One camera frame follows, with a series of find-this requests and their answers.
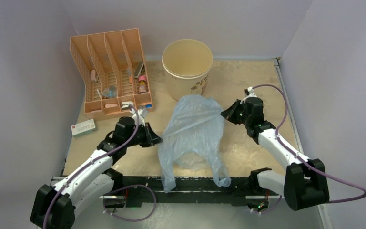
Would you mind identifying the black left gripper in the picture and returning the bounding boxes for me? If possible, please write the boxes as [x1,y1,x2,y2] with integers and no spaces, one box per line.
[124,122,162,147]

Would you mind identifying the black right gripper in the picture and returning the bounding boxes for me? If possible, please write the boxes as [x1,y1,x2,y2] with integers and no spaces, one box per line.
[220,100,251,126]

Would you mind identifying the light blue plastic trash bag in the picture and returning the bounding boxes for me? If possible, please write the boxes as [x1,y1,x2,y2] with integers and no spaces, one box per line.
[158,95,231,193]

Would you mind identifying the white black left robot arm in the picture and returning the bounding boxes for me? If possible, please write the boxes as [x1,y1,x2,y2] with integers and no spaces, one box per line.
[30,117,163,229]

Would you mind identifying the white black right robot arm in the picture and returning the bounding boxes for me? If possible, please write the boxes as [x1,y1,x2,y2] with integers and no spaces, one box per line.
[220,97,330,211]

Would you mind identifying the beige plastic trash bin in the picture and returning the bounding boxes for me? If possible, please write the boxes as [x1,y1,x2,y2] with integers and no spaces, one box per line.
[162,39,214,101]

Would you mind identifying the white mini stapler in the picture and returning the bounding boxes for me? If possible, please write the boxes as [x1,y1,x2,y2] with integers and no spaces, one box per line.
[121,101,134,111]

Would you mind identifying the pink eraser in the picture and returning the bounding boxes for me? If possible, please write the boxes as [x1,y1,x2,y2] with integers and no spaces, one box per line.
[104,104,117,108]

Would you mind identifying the pink labelled small bottle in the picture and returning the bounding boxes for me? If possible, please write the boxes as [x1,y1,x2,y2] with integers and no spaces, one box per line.
[138,75,148,94]

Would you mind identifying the blue correction tape package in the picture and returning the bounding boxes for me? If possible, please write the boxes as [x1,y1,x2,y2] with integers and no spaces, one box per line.
[101,85,117,98]

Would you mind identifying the pink plastic desk organizer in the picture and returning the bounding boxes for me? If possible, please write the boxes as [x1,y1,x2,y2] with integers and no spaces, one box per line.
[70,28,154,121]

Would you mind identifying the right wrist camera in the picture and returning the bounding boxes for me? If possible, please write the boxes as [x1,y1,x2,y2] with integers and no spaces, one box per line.
[243,86,257,100]

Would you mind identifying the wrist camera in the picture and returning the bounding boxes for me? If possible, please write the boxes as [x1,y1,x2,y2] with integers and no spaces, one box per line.
[130,107,148,124]
[243,86,257,100]

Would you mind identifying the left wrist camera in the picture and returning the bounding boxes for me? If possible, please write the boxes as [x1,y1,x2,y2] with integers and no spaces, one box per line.
[130,107,148,124]

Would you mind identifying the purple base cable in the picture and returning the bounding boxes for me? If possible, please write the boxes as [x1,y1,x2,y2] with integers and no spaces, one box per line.
[102,184,157,222]

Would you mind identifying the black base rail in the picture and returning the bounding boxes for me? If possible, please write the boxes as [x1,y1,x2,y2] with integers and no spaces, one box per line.
[105,169,278,208]

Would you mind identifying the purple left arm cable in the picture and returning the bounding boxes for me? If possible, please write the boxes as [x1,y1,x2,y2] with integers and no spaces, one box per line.
[42,104,141,229]

